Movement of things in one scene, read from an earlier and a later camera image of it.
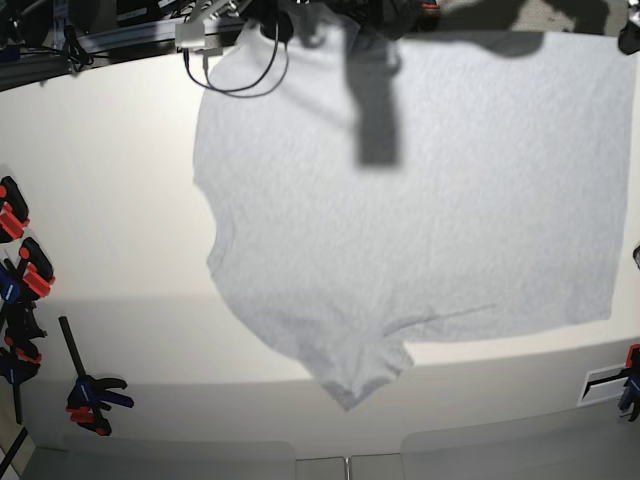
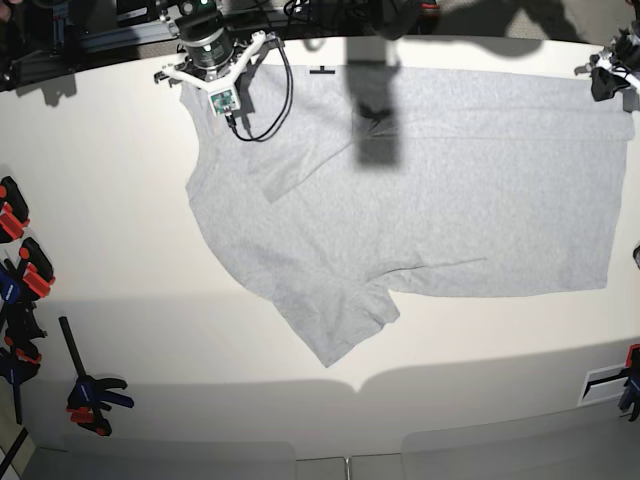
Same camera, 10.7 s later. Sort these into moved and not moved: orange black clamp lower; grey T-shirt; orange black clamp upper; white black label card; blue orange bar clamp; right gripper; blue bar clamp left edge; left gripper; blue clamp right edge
Moved: left gripper; grey T-shirt; right gripper
Not moved: orange black clamp upper; white black label card; blue bar clamp left edge; orange black clamp lower; blue orange bar clamp; blue clamp right edge
